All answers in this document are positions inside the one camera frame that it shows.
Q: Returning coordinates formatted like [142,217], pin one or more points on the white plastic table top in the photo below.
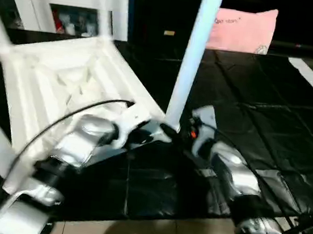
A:
[64,77]

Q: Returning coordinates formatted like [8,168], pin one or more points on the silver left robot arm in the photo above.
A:
[79,142]

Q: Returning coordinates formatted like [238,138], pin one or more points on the black work mat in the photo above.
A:
[273,97]

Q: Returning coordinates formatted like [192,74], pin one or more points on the pink pillow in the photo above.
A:
[241,29]

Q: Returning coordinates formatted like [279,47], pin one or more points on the black cabinet with gold label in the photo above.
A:
[158,9]

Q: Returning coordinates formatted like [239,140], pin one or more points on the red bottle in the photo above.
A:
[59,22]

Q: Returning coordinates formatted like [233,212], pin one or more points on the black tripod stand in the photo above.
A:
[309,224]

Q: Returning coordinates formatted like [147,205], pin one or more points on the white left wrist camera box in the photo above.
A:
[130,119]

